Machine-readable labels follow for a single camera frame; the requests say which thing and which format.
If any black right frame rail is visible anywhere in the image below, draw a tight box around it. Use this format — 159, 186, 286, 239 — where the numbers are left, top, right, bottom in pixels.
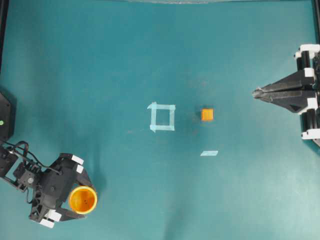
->
311, 0, 320, 44

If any light blue tape strip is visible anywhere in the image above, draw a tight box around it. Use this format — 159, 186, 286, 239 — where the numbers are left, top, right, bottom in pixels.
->
200, 150, 219, 157

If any black left frame rail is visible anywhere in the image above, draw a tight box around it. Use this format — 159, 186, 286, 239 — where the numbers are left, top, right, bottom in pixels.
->
0, 0, 10, 65

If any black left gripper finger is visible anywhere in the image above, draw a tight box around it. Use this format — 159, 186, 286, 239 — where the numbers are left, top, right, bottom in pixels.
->
75, 168, 96, 191
57, 207, 86, 222

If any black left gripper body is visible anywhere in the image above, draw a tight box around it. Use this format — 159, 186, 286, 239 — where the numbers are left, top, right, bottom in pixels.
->
29, 153, 84, 228

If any orange cube block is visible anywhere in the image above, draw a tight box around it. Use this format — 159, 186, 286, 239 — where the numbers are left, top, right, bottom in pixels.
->
201, 108, 215, 122

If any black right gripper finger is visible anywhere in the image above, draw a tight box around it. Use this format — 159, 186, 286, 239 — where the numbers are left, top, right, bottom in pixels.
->
252, 89, 318, 115
257, 68, 315, 93

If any orange plastic cup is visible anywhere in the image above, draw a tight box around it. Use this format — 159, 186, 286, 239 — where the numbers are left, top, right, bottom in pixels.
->
68, 185, 98, 215

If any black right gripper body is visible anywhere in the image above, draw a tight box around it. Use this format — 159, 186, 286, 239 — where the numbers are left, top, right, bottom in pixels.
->
294, 44, 320, 146

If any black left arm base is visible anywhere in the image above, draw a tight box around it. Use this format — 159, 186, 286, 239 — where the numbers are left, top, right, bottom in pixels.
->
0, 86, 17, 144

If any light blue tape square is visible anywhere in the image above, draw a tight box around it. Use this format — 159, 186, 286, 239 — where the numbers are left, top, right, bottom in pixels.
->
147, 101, 176, 133

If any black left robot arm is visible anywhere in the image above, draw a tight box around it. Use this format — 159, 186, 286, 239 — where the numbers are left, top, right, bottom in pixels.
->
0, 141, 98, 228

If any black frame rail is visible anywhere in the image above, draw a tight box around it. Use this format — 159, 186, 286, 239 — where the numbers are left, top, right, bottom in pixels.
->
311, 0, 320, 44
0, 0, 10, 65

